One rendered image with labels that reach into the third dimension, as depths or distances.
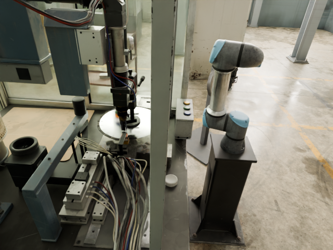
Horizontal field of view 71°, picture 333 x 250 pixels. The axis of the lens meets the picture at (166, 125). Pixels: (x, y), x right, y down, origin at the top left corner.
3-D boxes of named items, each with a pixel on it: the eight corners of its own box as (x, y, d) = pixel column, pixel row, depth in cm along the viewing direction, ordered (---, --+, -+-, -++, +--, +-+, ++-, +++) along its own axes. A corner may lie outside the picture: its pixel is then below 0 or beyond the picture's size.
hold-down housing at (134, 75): (129, 105, 118) (127, 66, 107) (138, 106, 117) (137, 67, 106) (125, 110, 114) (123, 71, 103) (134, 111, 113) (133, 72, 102)
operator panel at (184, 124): (175, 116, 174) (176, 97, 166) (190, 117, 174) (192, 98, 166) (174, 138, 151) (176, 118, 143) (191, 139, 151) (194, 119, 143)
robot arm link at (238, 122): (245, 141, 135) (250, 121, 128) (221, 135, 139) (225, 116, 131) (246, 130, 145) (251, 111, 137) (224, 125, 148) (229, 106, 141)
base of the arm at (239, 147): (241, 139, 153) (245, 127, 148) (247, 155, 141) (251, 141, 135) (218, 138, 153) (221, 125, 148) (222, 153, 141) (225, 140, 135)
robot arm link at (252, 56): (270, 44, 101) (264, 52, 147) (245, 40, 105) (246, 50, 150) (263, 71, 105) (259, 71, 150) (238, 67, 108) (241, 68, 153)
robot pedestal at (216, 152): (234, 200, 204) (255, 130, 163) (244, 244, 171) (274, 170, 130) (188, 197, 205) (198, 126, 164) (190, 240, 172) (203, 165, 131)
